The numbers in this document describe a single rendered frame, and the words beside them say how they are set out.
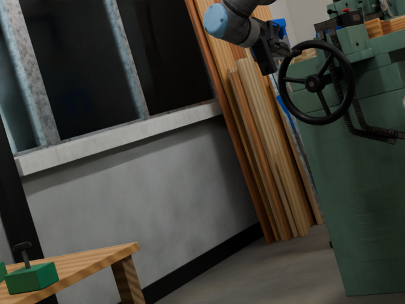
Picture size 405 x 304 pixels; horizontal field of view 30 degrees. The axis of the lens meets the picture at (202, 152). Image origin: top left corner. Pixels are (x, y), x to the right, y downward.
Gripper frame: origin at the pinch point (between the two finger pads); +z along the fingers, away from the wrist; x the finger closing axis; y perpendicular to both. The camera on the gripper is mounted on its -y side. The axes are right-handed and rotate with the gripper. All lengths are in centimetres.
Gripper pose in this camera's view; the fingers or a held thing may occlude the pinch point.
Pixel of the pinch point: (288, 55)
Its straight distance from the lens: 243.7
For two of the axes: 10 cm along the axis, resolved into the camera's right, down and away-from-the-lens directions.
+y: -0.5, -9.7, 2.3
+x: -7.4, 1.9, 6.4
